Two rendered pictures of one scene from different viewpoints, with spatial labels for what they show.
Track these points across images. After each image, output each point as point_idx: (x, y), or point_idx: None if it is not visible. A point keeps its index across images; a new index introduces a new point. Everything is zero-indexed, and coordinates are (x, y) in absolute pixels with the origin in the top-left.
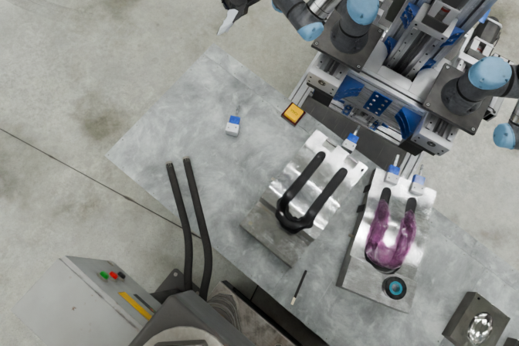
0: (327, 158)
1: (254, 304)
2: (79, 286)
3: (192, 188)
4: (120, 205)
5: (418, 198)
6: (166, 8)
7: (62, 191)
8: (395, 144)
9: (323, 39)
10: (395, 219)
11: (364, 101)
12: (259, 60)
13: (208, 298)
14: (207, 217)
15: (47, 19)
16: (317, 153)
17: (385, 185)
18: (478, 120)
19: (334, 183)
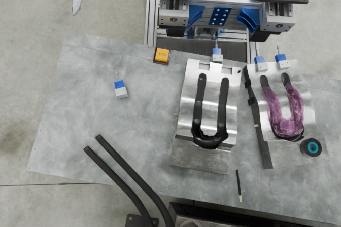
0: (208, 77)
1: (199, 207)
2: None
3: (116, 157)
4: (60, 192)
5: (288, 71)
6: (11, 24)
7: (7, 207)
8: (235, 41)
9: None
10: (281, 96)
11: (208, 20)
12: (106, 30)
13: None
14: (140, 172)
15: None
16: (199, 76)
17: (259, 74)
18: None
19: (224, 92)
